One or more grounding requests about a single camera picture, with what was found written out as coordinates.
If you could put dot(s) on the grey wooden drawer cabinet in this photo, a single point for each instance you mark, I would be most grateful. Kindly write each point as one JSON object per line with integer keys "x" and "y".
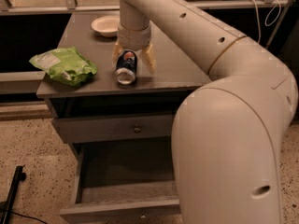
{"x": 175, "y": 77}

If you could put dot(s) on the round metal drawer knob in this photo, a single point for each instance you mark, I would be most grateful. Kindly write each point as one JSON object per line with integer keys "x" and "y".
{"x": 137, "y": 129}

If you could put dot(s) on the black metal stand leg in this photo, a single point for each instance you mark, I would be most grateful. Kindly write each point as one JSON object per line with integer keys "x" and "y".
{"x": 6, "y": 206}

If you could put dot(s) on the white paper bowl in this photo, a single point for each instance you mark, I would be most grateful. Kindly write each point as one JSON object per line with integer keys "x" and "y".
{"x": 106, "y": 26}

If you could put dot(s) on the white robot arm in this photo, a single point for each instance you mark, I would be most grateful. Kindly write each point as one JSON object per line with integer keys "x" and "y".
{"x": 226, "y": 135}

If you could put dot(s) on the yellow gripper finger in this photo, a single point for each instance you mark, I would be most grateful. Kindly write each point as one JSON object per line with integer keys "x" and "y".
{"x": 117, "y": 51}
{"x": 148, "y": 57}

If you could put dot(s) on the green chip bag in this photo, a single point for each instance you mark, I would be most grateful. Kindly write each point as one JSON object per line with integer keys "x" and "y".
{"x": 65, "y": 65}

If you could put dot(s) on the blue pepsi can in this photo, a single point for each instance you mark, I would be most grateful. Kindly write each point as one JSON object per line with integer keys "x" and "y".
{"x": 126, "y": 67}

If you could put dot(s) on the closed grey top drawer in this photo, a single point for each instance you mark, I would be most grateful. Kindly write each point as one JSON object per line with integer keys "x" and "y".
{"x": 111, "y": 128}

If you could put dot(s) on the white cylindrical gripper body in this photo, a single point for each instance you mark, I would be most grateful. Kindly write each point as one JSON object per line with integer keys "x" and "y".
{"x": 134, "y": 38}

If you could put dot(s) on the grey metal railing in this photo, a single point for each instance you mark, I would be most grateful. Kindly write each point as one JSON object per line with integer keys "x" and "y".
{"x": 62, "y": 3}

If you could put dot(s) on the open grey middle drawer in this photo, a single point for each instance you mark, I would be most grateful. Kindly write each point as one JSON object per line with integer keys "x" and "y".
{"x": 121, "y": 179}

